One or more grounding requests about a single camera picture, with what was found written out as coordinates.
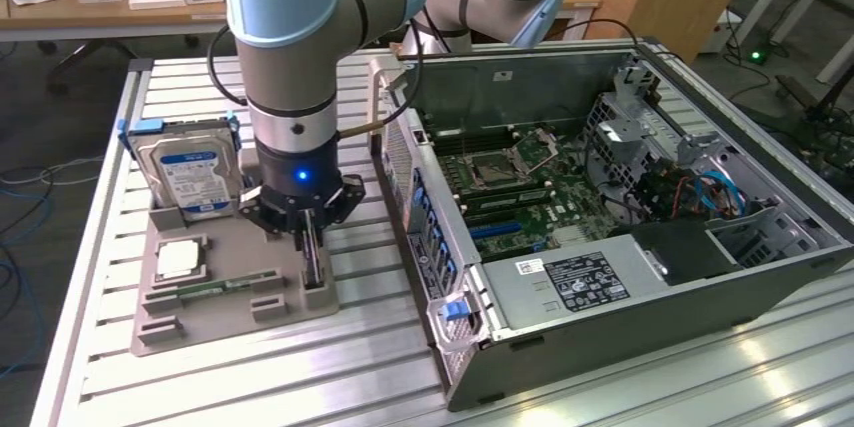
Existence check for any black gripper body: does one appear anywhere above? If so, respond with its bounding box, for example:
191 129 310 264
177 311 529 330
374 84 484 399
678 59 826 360
257 139 346 236

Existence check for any metal socket cover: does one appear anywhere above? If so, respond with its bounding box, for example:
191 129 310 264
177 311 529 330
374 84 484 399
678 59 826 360
510 126 562 168

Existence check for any grey parts rack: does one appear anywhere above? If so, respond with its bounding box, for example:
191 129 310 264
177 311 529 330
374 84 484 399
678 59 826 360
130 146 343 358

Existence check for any silver chipset heatsink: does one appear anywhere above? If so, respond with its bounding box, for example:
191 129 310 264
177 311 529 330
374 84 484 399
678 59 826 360
557 225 601 244

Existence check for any black chair base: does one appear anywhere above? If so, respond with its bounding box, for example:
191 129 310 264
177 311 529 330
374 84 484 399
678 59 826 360
36 36 139 96

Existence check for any grey disk bay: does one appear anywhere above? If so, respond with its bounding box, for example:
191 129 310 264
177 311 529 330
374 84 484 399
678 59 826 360
706 199 836 271

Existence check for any green graphics card black cooler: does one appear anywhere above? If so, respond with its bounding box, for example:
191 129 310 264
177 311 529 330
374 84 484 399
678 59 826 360
293 209 333 294

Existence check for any green motherboard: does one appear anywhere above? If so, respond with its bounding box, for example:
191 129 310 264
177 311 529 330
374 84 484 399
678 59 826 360
423 119 642 256

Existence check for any black stand base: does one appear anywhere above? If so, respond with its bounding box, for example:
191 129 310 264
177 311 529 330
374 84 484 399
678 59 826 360
773 74 854 168

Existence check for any perforated metal drive cage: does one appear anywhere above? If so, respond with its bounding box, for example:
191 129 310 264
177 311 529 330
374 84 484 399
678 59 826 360
577 89 689 221

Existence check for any blue data wire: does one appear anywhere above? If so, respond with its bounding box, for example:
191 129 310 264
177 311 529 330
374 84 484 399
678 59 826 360
690 169 749 221

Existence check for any grey power supply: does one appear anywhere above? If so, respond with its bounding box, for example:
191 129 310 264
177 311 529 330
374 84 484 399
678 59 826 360
479 234 669 339

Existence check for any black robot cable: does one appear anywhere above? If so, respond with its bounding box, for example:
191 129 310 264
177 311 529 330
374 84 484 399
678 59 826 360
337 16 429 141

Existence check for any green RAM stick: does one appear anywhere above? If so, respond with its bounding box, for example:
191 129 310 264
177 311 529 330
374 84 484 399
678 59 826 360
465 190 554 213
147 270 279 302

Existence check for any dark grey PC case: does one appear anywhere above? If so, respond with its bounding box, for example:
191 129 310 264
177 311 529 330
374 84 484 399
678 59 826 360
369 36 854 413

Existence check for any white floor cable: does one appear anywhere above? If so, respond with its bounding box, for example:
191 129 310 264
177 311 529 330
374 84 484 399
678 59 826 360
0 156 102 188

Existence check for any wooden desk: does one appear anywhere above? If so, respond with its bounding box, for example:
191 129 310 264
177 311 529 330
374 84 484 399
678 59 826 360
0 0 602 56

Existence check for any blue floor cable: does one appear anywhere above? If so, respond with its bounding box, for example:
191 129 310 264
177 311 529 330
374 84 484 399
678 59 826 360
0 181 55 378

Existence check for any hard disk with blue carrier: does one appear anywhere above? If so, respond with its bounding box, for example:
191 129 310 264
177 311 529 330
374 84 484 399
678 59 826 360
117 114 243 222

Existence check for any CPU socket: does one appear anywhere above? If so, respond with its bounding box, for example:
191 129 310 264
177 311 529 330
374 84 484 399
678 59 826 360
466 149 529 188

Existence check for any silver CPU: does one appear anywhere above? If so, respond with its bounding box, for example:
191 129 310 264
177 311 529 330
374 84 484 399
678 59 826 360
154 240 205 284

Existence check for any blue expansion slot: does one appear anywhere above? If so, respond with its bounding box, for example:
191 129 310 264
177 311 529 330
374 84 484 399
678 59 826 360
469 223 524 242

